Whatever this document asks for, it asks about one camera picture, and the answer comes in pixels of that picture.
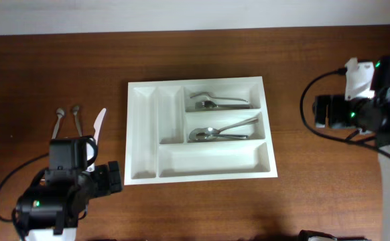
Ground small steel teaspoon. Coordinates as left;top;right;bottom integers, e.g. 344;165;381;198
72;105;82;137
52;108;66;139

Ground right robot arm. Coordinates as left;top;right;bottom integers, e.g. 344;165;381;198
308;56;390;240

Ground small steel teaspoon left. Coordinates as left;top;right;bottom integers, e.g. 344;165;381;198
52;108;66;139

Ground pink plastic knife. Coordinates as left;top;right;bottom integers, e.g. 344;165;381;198
93;108;107;143

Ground steel tablespoon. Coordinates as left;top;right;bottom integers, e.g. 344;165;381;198
189;128;249;141

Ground white plastic cutlery tray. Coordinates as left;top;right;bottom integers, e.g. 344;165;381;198
125;76;277;185

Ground small steel teaspoon right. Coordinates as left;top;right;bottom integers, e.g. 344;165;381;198
72;105;82;137

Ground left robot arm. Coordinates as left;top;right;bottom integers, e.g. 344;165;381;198
12;136;123;240

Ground steel tablespoon angled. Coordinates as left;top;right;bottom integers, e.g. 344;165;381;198
214;117;259;134

